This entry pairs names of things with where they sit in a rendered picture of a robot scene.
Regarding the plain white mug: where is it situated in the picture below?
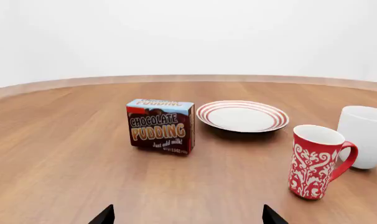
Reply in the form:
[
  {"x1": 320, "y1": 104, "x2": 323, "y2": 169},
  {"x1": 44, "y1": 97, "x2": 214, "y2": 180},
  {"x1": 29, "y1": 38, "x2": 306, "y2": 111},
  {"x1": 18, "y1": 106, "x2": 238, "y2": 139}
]
[{"x1": 337, "y1": 105, "x2": 377, "y2": 170}]

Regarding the red white patterned mug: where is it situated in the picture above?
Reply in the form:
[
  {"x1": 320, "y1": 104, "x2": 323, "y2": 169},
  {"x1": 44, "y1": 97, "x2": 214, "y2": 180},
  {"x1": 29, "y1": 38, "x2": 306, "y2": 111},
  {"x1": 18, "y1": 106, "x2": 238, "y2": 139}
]
[{"x1": 288, "y1": 124, "x2": 359, "y2": 201}]

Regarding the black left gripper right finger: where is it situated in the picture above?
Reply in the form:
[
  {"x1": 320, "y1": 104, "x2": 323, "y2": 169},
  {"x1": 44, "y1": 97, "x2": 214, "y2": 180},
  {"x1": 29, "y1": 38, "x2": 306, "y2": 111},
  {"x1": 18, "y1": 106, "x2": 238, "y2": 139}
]
[{"x1": 262, "y1": 203, "x2": 289, "y2": 224}]

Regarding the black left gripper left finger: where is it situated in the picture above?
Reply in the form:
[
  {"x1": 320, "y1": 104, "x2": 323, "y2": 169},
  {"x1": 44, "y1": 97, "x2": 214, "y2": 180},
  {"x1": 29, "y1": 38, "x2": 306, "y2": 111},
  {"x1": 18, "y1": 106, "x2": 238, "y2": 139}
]
[{"x1": 88, "y1": 203, "x2": 115, "y2": 224}]

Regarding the chocolate pudding box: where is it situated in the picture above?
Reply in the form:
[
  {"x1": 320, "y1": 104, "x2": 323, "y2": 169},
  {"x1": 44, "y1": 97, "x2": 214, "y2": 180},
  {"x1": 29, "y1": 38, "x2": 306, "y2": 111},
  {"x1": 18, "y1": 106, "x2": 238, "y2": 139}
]
[{"x1": 126, "y1": 98, "x2": 196, "y2": 156}]

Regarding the white plate with red rings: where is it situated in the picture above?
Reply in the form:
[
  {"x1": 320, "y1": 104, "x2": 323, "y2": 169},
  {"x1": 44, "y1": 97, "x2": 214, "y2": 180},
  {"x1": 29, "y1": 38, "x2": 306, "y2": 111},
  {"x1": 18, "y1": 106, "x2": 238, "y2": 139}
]
[{"x1": 196, "y1": 100, "x2": 290, "y2": 133}]

